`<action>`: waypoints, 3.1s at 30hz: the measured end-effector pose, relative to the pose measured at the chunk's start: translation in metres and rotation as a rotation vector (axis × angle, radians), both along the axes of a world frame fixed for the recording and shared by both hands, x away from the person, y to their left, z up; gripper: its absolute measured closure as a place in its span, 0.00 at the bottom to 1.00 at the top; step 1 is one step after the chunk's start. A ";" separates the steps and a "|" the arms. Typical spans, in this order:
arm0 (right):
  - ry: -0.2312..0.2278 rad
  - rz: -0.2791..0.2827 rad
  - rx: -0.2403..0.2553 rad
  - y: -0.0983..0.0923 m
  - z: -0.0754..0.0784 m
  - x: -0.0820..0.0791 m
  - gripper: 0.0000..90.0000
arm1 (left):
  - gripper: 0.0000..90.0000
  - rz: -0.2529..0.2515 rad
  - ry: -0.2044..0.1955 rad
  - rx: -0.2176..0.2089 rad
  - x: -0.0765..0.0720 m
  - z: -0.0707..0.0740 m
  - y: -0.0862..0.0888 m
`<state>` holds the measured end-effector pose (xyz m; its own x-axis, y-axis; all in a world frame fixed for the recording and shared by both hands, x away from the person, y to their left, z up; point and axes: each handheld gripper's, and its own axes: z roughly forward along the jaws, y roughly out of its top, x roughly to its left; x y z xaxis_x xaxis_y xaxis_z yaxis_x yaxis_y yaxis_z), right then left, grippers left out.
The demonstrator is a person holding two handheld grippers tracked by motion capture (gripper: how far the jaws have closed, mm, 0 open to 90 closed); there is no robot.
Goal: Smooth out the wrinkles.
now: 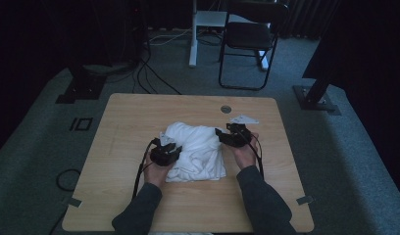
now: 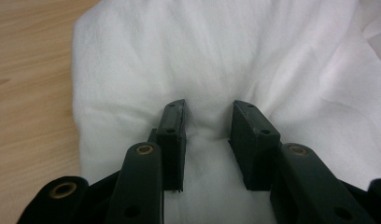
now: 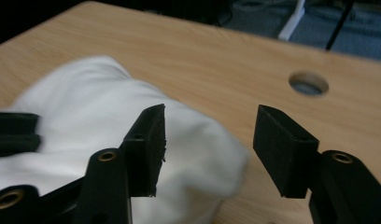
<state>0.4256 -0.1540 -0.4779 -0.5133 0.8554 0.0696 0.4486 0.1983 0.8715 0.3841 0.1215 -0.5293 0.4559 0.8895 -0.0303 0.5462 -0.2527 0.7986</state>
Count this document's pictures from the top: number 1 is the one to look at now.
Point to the black folding chair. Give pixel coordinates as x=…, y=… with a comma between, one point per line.
x=248, y=36

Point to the white skirt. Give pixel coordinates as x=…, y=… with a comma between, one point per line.
x=194, y=153

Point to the person's left hand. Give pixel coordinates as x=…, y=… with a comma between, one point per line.
x=155, y=174

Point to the white desk frame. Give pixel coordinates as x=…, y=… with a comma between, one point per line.
x=193, y=49

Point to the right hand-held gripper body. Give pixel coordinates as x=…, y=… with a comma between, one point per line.
x=239, y=135

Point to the black stand with square base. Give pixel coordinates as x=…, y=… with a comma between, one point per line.
x=83, y=89

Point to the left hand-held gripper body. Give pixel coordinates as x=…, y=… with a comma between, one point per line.
x=163, y=155

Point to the dark curtain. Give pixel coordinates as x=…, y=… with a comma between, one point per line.
x=306, y=18

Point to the grey round table grommet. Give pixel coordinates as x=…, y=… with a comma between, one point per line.
x=226, y=109

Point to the dark equipment rack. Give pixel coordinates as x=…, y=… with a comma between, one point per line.
x=119, y=32

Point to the person's right hand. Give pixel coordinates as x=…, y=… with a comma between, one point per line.
x=245, y=156

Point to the black slanted stand with base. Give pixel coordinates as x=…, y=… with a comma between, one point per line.
x=314, y=98

